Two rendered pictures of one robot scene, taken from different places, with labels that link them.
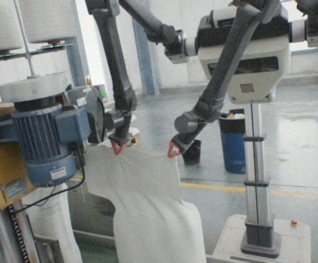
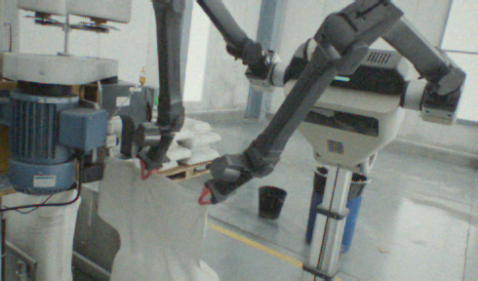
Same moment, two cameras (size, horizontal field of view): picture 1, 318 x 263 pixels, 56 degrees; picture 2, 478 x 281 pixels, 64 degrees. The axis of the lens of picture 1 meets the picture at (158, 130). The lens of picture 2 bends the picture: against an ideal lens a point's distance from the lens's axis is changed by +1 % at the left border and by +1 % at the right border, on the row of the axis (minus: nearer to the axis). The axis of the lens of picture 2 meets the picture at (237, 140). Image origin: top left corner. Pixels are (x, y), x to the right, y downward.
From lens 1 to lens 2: 18 cm
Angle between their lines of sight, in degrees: 5
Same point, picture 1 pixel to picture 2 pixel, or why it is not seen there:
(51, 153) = (43, 153)
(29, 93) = (33, 73)
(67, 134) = (69, 137)
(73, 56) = not seen: hidden behind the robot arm
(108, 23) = (167, 18)
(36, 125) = (33, 114)
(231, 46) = (299, 90)
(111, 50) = (164, 51)
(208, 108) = (258, 158)
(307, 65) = (461, 140)
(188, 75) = not seen: hidden behind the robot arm
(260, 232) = not seen: outside the picture
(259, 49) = (358, 103)
